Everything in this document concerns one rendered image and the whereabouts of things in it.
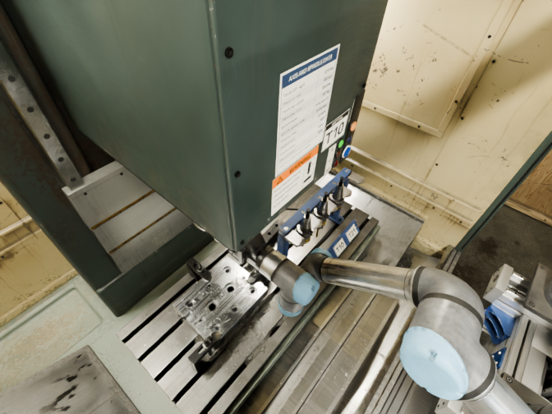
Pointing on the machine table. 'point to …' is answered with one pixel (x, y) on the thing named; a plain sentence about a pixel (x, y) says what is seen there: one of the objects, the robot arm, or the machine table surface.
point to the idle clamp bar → (272, 231)
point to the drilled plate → (220, 285)
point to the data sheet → (304, 107)
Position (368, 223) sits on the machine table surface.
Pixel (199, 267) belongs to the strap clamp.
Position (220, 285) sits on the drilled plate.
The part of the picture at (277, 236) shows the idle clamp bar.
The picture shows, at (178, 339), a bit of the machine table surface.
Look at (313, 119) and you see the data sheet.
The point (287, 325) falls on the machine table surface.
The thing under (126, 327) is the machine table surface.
